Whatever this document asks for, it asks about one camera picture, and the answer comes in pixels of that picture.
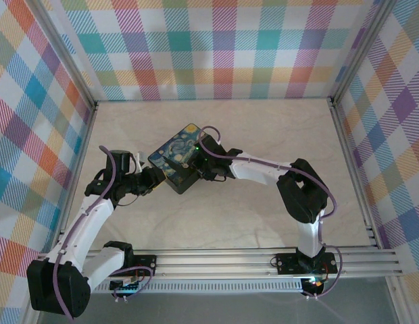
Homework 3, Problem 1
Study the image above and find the short aluminium frame post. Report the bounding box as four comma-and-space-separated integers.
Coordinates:
385, 276, 412, 324
22, 303, 41, 324

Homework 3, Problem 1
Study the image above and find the aluminium side floor rail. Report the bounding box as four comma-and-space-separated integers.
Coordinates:
330, 98, 381, 250
57, 101, 99, 244

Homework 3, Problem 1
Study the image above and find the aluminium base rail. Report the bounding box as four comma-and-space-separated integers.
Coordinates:
77, 248, 403, 281

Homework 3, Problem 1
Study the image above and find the grey slotted cable duct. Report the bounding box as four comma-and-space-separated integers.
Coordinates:
89, 278, 305, 294

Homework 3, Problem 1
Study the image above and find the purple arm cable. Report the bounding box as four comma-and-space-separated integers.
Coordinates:
199, 125, 343, 301
53, 145, 153, 324

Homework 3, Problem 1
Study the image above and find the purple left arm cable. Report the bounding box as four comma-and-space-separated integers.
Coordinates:
53, 145, 153, 324

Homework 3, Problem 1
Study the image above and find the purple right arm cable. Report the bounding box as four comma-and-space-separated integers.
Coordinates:
199, 125, 343, 301

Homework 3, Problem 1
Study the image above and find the starry night print black box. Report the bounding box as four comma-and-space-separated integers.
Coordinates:
147, 123, 206, 195

